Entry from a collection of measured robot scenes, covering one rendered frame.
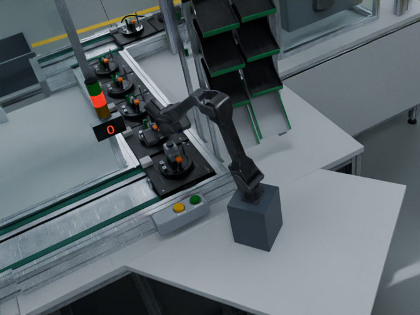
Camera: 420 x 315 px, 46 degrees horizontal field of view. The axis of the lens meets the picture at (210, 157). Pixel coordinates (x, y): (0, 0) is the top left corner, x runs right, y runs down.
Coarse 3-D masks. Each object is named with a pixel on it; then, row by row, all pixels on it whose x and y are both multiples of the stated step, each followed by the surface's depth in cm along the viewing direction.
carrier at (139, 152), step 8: (144, 120) 221; (128, 128) 227; (136, 128) 230; (144, 128) 225; (128, 136) 226; (136, 136) 225; (168, 136) 221; (176, 136) 220; (184, 136) 219; (128, 144) 222; (136, 144) 220; (144, 144) 219; (160, 144) 217; (176, 144) 216; (136, 152) 216; (144, 152) 215; (152, 152) 214; (160, 152) 214
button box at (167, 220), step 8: (200, 192) 192; (184, 200) 190; (168, 208) 189; (184, 208) 187; (192, 208) 186; (200, 208) 188; (208, 208) 190; (152, 216) 187; (160, 216) 186; (168, 216) 185; (176, 216) 185; (184, 216) 186; (192, 216) 188; (200, 216) 190; (160, 224) 183; (168, 224) 185; (176, 224) 187; (184, 224) 189; (160, 232) 185
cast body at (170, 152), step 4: (164, 144) 198; (168, 144) 196; (172, 144) 196; (164, 148) 199; (168, 148) 196; (172, 148) 196; (176, 148) 197; (168, 152) 196; (172, 152) 197; (176, 152) 198; (168, 156) 199; (172, 156) 197; (172, 160) 198
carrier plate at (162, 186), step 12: (192, 144) 213; (156, 156) 212; (192, 156) 208; (144, 168) 207; (156, 168) 206; (192, 168) 202; (204, 168) 201; (156, 180) 200; (168, 180) 199; (180, 180) 198; (192, 180) 197; (168, 192) 194
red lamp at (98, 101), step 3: (102, 93) 184; (90, 96) 182; (96, 96) 182; (99, 96) 182; (102, 96) 184; (93, 99) 182; (96, 99) 182; (99, 99) 183; (102, 99) 184; (105, 99) 186; (93, 102) 184; (96, 102) 183; (99, 102) 183; (102, 102) 184; (105, 102) 186; (93, 105) 185; (96, 105) 184; (99, 105) 184; (102, 105) 185
